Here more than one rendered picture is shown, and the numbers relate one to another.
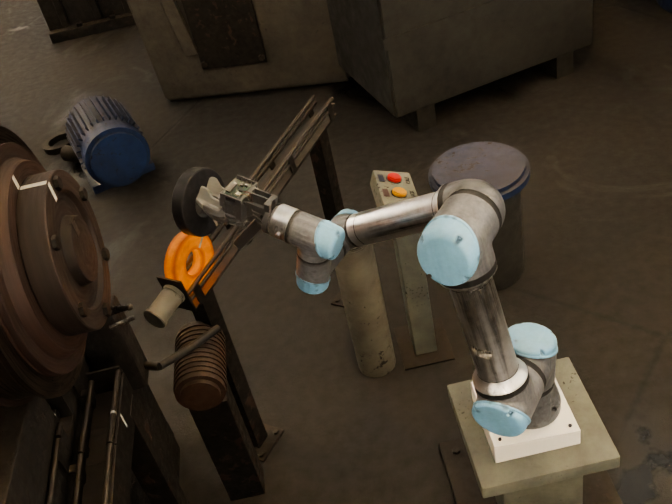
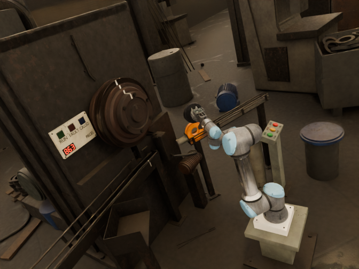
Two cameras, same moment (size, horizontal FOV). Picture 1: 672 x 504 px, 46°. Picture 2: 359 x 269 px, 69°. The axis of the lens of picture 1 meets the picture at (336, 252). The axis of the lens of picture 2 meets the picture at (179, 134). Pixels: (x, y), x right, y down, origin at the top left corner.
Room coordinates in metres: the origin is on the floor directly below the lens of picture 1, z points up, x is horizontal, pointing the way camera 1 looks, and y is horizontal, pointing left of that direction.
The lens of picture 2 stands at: (0.03, -0.79, 1.72)
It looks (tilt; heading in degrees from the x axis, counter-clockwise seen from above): 28 degrees down; 40
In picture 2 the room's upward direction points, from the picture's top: 18 degrees counter-clockwise
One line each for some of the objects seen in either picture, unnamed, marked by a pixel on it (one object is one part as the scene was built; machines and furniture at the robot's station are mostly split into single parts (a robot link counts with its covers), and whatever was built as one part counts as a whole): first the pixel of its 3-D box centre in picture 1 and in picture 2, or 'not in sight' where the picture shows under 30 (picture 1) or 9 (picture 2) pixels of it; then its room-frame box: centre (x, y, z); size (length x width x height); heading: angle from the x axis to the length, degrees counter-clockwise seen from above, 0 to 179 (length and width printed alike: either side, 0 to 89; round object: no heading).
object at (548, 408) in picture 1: (527, 389); (274, 208); (1.20, -0.36, 0.40); 0.15 x 0.15 x 0.10
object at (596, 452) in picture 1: (528, 423); (276, 222); (1.20, -0.36, 0.28); 0.32 x 0.32 x 0.04; 0
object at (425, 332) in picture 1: (411, 272); (276, 159); (1.80, -0.21, 0.31); 0.24 x 0.16 x 0.62; 179
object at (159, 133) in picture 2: (110, 346); (163, 145); (1.37, 0.55, 0.68); 0.11 x 0.08 x 0.24; 89
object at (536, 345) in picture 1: (528, 357); (273, 195); (1.19, -0.36, 0.52); 0.13 x 0.12 x 0.14; 142
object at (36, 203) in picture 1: (70, 251); (135, 112); (1.13, 0.44, 1.11); 0.28 x 0.06 x 0.28; 179
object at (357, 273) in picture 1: (364, 305); (256, 165); (1.76, -0.05, 0.26); 0.12 x 0.12 x 0.52
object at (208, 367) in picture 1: (222, 415); (196, 179); (1.46, 0.40, 0.27); 0.22 x 0.13 x 0.53; 179
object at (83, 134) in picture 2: not in sight; (74, 134); (0.79, 0.65, 1.15); 0.26 x 0.02 x 0.18; 179
